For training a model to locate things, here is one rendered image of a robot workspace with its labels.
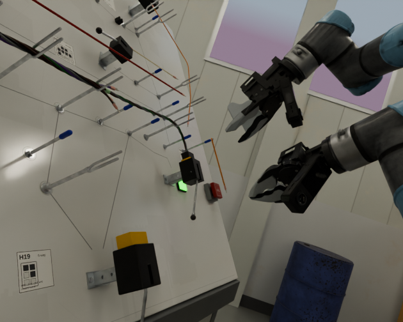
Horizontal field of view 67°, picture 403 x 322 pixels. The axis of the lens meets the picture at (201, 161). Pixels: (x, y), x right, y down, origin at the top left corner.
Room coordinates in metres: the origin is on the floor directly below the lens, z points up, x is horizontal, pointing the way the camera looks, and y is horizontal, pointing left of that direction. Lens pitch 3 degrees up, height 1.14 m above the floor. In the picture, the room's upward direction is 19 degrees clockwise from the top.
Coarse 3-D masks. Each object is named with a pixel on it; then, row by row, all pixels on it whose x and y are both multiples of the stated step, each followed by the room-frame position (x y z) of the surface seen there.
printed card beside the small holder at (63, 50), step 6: (54, 36) 0.59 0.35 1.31; (60, 42) 0.60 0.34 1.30; (54, 48) 0.58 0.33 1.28; (60, 48) 0.59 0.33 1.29; (66, 48) 0.61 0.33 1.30; (72, 48) 0.63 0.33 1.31; (60, 54) 0.59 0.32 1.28; (66, 54) 0.60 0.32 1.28; (72, 54) 0.62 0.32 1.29; (66, 60) 0.60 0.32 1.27; (72, 60) 0.61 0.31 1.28
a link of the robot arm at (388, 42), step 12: (384, 36) 0.55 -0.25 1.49; (396, 36) 0.52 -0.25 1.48; (372, 48) 0.58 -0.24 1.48; (384, 48) 0.55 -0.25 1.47; (396, 48) 0.53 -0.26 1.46; (360, 60) 0.62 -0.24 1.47; (372, 60) 0.58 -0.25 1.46; (384, 60) 0.56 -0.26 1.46; (396, 60) 0.54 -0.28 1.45; (372, 72) 0.61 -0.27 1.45; (384, 72) 0.60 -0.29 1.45
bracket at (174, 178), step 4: (176, 172) 0.79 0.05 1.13; (180, 172) 0.78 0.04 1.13; (164, 176) 0.79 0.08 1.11; (168, 176) 0.79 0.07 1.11; (172, 176) 0.79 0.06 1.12; (176, 176) 0.78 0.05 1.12; (180, 176) 0.78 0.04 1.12; (164, 180) 0.78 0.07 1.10; (168, 180) 0.79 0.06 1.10; (172, 180) 0.79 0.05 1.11; (176, 180) 0.78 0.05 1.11; (180, 180) 0.79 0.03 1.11; (168, 184) 0.79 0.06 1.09; (172, 184) 0.80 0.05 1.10
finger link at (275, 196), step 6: (276, 186) 0.68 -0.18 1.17; (282, 186) 0.65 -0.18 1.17; (264, 192) 0.67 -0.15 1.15; (270, 192) 0.66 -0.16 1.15; (276, 192) 0.64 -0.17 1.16; (282, 192) 0.64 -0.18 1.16; (252, 198) 0.69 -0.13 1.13; (258, 198) 0.67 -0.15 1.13; (264, 198) 0.67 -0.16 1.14; (270, 198) 0.66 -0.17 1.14; (276, 198) 0.65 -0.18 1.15
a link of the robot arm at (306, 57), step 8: (296, 48) 0.68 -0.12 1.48; (304, 48) 0.66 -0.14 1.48; (288, 56) 0.68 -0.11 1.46; (296, 56) 0.67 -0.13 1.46; (304, 56) 0.66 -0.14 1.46; (312, 56) 0.66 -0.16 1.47; (296, 64) 0.67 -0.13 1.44; (304, 64) 0.67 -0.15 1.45; (312, 64) 0.67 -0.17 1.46; (304, 72) 0.68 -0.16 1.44; (312, 72) 0.69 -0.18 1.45
